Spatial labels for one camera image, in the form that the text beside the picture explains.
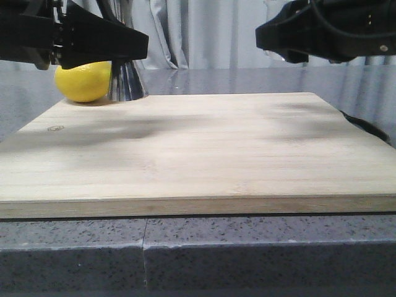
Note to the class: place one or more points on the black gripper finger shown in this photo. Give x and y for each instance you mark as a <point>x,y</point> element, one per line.
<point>88,38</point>
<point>289,33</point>

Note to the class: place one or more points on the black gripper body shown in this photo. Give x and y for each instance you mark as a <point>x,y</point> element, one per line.
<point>344,30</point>
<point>31,32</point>

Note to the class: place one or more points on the steel double jigger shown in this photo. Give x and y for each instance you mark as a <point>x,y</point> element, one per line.
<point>126,82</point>

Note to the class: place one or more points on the yellow lemon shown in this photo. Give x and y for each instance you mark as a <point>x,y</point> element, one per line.
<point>85,83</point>

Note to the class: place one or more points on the grey curtain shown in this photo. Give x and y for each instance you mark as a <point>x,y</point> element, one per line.
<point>202,34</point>

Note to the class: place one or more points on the wooden cutting board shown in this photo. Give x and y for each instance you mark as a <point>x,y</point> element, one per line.
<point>195,154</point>

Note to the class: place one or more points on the black cutting board handle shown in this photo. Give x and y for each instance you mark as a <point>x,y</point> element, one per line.
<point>367,126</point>

